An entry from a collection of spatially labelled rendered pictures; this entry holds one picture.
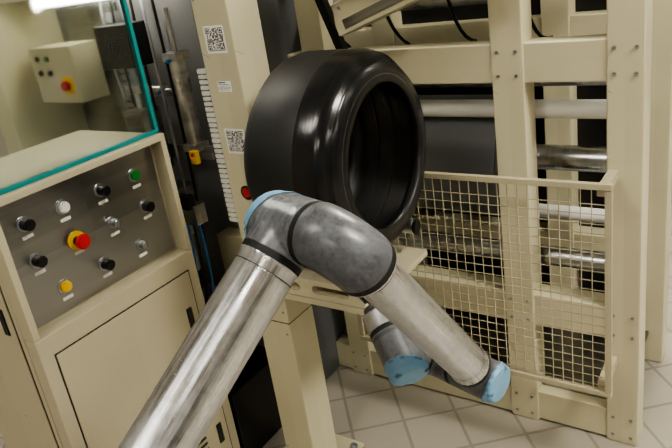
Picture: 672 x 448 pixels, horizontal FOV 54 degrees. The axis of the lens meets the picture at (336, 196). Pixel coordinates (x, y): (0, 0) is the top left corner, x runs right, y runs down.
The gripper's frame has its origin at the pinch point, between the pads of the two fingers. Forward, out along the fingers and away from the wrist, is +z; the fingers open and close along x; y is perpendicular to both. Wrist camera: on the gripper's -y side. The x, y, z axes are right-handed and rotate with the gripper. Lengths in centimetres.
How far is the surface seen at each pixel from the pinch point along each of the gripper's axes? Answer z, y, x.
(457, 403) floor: -20, 123, -1
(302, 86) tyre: 31.3, -20.2, 8.1
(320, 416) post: -13, 82, -43
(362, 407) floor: -7, 118, -35
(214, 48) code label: 62, -16, -9
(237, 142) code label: 45.9, 3.8, -17.4
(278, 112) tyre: 28.6, -19.1, 0.1
